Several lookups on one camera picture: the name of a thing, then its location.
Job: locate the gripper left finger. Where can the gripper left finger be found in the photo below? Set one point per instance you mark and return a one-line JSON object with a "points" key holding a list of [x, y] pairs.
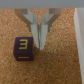
{"points": [[33, 20]]}

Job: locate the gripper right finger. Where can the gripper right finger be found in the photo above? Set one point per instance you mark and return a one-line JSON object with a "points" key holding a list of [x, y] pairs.
{"points": [[47, 22]]}

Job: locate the purple block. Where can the purple block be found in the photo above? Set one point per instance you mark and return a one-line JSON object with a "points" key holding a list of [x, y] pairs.
{"points": [[22, 49]]}

